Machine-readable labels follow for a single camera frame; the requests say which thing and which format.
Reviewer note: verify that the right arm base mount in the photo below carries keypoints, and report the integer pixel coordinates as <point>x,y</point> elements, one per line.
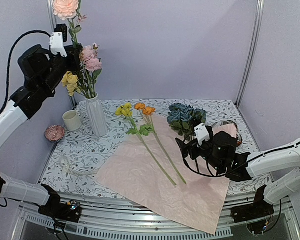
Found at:
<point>258,209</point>

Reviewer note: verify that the pink wrapping paper sheet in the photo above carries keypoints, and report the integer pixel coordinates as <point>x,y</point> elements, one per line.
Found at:
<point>131,172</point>

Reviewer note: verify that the aluminium front rail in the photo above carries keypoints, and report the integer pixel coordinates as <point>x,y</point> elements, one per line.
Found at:
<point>121,219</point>

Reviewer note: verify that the pink peony flower stem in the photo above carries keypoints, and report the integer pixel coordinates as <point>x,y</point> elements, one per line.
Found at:
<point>91,68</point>

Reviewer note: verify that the left aluminium frame post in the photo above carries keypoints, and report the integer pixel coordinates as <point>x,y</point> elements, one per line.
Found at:
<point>53,23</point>

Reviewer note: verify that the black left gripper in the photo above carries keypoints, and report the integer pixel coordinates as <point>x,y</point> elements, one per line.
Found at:
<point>74,51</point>

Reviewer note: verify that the peach peony flower stem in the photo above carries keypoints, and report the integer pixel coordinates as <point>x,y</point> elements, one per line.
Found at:
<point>69,11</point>

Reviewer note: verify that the yellow poppy flower stem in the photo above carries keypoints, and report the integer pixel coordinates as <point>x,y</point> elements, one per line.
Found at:
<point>126,112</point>

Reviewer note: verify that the blue flower bunch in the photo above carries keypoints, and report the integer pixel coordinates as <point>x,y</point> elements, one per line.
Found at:
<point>183,118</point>

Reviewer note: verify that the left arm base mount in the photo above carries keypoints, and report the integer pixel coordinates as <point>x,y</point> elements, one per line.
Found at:
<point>55,209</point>

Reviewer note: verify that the pale yellow rose bunch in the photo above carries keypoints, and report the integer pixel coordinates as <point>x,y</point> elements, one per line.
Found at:
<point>75,84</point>

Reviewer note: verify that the cream ceramic mug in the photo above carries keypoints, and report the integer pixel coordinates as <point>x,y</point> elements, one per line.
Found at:
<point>71,120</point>

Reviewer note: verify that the aluminium frame post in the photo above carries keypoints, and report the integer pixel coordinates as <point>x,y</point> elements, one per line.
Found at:
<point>53,23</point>
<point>252,51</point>

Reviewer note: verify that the pink patterned ball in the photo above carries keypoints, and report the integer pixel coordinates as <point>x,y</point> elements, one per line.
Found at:
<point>54,133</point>

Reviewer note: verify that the cream printed ribbon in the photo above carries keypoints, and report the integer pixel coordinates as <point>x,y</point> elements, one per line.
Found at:
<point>65,165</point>

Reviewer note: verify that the white ribbed ceramic vase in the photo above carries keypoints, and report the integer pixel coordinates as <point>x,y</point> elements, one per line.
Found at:
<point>96,116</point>

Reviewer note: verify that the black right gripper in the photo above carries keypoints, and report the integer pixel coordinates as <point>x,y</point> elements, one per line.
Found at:
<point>191,145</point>

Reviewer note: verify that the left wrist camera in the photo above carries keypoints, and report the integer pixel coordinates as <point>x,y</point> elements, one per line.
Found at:
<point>57,40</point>

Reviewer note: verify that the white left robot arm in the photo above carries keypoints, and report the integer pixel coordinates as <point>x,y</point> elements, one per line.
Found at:
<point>10,120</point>

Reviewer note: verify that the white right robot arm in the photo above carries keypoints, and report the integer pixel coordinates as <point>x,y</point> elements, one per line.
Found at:
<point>274,160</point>

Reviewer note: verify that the right aluminium frame post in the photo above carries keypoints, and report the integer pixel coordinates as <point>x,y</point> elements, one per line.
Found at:
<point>252,51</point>

